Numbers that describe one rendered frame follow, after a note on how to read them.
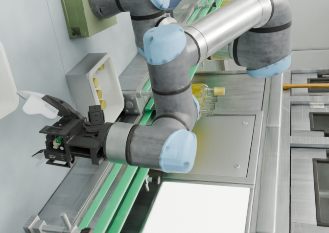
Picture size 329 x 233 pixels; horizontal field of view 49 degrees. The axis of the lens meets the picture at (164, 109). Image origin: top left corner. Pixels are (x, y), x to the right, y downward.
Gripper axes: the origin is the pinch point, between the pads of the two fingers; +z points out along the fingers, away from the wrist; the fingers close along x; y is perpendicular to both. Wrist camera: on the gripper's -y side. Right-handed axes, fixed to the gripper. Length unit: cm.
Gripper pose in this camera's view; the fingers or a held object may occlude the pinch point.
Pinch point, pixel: (26, 123)
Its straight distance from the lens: 79.9
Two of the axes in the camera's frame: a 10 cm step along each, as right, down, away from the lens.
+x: 0.3, 8.9, 4.5
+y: -3.0, 4.4, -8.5
